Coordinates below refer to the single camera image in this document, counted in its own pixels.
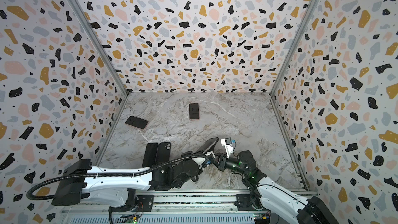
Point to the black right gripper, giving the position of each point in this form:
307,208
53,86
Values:
222,163

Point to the black phone case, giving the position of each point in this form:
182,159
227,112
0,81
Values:
163,153

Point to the purple phone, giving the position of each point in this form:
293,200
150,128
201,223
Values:
150,155

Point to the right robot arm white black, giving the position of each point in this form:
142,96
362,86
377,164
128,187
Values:
265,193

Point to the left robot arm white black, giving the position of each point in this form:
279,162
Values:
116,187

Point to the phone in dark case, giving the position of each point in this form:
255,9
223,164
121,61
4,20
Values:
136,122

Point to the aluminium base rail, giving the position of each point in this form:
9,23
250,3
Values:
211,206

